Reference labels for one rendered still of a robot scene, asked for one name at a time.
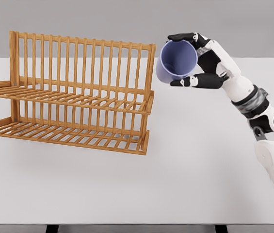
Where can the lavender plastic cup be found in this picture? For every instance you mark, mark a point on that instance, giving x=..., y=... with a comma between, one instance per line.
x=176, y=61

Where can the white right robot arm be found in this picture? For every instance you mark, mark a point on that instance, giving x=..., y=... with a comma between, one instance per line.
x=272, y=155

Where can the wooden two-tier slatted rack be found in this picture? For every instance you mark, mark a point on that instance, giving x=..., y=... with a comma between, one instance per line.
x=73, y=97

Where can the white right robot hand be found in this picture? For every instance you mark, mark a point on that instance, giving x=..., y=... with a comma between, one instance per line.
x=224, y=59

